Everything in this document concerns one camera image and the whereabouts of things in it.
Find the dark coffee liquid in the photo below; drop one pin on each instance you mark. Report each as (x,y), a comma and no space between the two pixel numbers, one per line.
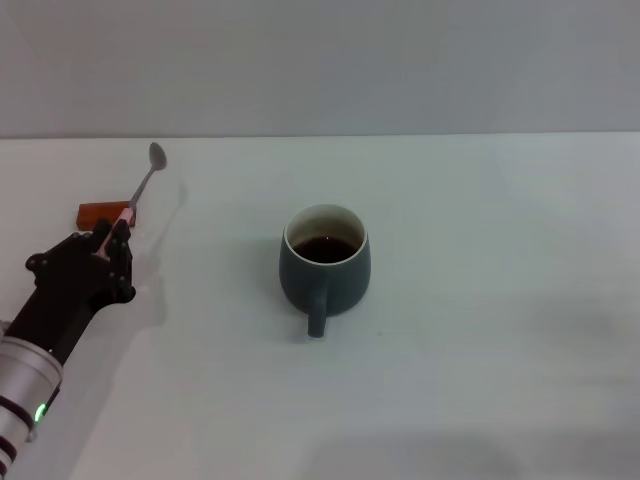
(325,250)

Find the grey ceramic cup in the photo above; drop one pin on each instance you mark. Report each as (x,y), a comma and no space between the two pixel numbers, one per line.
(300,280)

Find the red-brown wooden block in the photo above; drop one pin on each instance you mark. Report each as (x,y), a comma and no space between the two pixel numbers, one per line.
(92,212)

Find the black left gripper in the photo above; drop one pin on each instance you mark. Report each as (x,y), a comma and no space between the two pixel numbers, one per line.
(65,290)

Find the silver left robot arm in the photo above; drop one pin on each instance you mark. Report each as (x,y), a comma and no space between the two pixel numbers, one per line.
(22,385)

